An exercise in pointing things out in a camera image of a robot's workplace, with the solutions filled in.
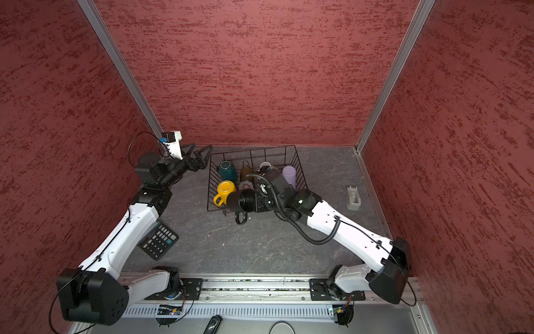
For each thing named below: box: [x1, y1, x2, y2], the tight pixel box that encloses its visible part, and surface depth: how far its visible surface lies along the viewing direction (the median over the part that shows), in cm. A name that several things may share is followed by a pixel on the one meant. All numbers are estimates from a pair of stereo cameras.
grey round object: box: [269, 320, 296, 334], surface depth 68 cm
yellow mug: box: [213, 179, 237, 207], surface depth 91 cm
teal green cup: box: [218, 160, 238, 183], surface depth 97 cm
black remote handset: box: [203, 314, 224, 334], surface depth 66 cm
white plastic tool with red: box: [346, 185, 361, 211], surface depth 99 cm
